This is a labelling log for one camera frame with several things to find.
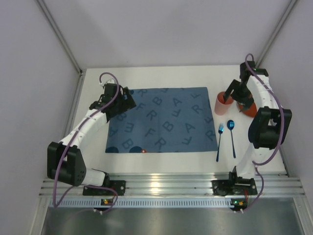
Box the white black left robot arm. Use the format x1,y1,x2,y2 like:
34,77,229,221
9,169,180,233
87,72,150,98
47,83,136,187

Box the aluminium rail frame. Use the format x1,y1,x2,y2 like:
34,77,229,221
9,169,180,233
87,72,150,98
39,70,305,198

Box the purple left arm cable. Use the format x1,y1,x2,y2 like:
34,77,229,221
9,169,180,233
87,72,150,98
52,72,121,216

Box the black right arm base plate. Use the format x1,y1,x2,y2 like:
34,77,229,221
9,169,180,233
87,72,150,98
212,172,258,196

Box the red plastic plate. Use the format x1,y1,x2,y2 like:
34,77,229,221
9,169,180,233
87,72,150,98
236,102,257,118

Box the perforated grey cable duct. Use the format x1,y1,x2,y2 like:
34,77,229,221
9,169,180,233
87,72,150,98
59,197,246,208

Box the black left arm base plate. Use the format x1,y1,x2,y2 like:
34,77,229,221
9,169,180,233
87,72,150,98
83,180,126,196

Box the left aluminium corner post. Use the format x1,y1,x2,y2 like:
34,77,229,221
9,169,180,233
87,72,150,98
36,0,83,74

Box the aluminium corner post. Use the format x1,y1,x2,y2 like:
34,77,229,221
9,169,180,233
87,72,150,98
256,0,299,68
36,0,83,74

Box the blue metal spoon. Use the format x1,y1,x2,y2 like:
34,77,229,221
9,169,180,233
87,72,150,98
227,119,236,158

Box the blue letter-print placemat cloth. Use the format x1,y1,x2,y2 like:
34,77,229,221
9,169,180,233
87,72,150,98
105,87,218,153

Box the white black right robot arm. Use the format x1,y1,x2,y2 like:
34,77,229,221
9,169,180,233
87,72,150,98
222,60,292,179

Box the pink plastic cup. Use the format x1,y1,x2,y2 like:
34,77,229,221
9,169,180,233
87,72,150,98
214,92,234,116

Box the blue metal fork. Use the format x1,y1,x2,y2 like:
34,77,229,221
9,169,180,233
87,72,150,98
216,123,224,162

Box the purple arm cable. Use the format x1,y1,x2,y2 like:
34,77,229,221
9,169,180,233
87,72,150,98
229,53,286,213
52,72,121,216

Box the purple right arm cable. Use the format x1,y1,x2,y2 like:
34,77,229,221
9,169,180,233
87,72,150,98
229,53,286,213

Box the right aluminium corner post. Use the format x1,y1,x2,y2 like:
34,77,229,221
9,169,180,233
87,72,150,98
256,0,299,68

